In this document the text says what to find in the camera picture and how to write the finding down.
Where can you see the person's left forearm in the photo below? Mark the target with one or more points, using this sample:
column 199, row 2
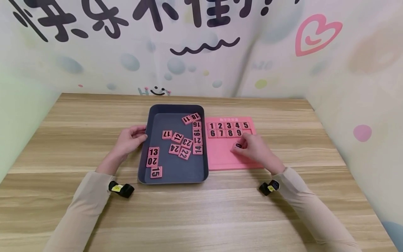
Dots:
column 82, row 210

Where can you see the pink puzzle board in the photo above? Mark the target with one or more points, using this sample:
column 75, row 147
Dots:
column 222, row 159

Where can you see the grid of pink tiles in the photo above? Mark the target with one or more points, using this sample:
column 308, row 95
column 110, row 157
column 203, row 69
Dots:
column 229, row 129

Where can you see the person's left hand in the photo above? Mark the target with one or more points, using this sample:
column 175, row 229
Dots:
column 129, row 140

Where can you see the person's right thumb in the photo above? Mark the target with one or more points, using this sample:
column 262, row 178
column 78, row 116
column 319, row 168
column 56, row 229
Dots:
column 238, row 151

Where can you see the pink square number tile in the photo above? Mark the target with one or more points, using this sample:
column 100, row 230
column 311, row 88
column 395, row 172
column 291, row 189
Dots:
column 238, row 145

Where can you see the person's left thumb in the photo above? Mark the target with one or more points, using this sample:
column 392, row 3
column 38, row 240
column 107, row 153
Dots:
column 140, row 128

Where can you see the person's left fingers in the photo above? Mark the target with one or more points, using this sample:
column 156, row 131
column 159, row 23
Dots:
column 141, row 140

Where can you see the person's right fingers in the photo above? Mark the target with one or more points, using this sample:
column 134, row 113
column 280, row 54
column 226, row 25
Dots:
column 247, row 141

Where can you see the person's right forearm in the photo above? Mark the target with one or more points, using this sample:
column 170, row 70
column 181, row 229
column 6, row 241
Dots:
column 311, row 210

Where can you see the dark blue plastic tray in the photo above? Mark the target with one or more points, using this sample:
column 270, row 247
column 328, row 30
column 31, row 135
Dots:
column 185, row 169

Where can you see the scatter of pink tiles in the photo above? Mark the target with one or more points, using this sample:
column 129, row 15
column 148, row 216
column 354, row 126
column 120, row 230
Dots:
column 184, row 153

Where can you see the person's right hand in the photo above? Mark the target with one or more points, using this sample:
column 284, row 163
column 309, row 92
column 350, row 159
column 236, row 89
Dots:
column 258, row 150

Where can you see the black wrist band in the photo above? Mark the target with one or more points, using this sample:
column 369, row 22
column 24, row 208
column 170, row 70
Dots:
column 269, row 188
column 122, row 189

